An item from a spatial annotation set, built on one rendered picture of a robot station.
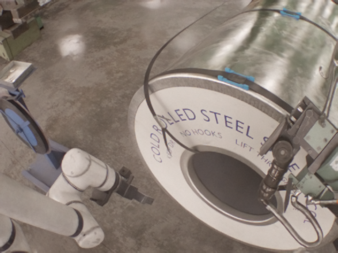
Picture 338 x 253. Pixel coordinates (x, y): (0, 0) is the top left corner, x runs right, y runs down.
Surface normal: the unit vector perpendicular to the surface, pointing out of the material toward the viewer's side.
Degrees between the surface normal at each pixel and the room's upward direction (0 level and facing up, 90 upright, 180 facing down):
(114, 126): 0
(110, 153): 0
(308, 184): 58
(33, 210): 81
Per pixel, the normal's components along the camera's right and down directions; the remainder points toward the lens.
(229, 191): 0.11, -0.53
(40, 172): -0.13, -0.67
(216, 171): 0.49, -0.18
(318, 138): -0.37, 0.26
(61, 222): 0.83, 0.18
